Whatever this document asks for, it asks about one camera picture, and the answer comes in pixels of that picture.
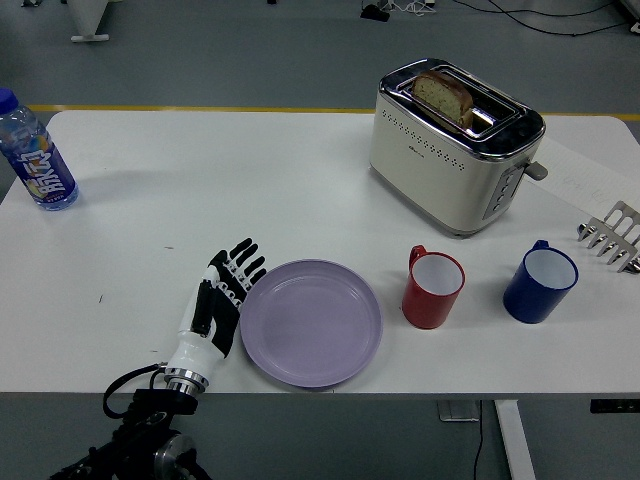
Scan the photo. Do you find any black cable on floor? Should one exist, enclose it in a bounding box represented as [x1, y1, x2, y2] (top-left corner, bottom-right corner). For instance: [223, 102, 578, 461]
[485, 0, 640, 38]

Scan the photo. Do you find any cream and chrome toaster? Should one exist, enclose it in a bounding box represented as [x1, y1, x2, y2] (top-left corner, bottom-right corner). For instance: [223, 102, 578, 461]
[368, 58, 549, 239]

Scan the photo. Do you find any blue cup with white inside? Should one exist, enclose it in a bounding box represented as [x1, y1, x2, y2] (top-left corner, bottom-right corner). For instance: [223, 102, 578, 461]
[502, 239, 580, 325]

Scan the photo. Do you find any lilac plate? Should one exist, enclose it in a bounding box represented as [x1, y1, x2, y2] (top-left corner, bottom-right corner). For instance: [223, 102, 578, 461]
[239, 258, 384, 390]

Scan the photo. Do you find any black table control panel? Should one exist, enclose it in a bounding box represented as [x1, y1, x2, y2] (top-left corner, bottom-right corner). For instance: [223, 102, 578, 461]
[589, 398, 640, 415]

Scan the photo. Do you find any bread slice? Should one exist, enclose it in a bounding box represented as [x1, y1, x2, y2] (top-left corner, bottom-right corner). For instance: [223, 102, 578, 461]
[411, 69, 475, 129]

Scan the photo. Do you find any grey box under table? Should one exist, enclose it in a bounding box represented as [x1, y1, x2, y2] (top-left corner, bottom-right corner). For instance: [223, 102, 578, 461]
[436, 399, 482, 424]

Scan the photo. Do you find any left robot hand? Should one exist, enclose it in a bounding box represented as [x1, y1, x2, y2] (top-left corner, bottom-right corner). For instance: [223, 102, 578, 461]
[165, 238, 268, 378]

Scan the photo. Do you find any clear bottle with blue label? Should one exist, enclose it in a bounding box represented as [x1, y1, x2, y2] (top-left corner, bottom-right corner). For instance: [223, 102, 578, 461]
[0, 88, 80, 212]

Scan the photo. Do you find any white table leg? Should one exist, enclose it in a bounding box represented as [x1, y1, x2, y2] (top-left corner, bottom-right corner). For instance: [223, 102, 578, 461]
[493, 399, 537, 480]

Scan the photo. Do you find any black cable under table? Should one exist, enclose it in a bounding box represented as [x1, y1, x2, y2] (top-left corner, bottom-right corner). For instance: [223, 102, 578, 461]
[469, 419, 487, 480]

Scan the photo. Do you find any white cable bundle on floor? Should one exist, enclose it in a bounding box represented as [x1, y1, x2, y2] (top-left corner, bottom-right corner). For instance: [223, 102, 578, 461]
[388, 0, 437, 15]

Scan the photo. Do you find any silver metal toast rack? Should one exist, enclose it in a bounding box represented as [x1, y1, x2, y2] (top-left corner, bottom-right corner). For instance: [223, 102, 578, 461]
[576, 200, 640, 274]

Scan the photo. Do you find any red cup with white inside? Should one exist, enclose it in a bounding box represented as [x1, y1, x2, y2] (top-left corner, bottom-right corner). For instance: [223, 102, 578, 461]
[401, 244, 467, 331]

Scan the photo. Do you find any white stand base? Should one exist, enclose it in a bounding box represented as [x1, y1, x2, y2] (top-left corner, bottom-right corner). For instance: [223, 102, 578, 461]
[68, 0, 112, 44]

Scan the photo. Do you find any white paper sheet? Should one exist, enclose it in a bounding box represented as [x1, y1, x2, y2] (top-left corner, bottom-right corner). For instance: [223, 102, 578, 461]
[523, 136, 640, 212]

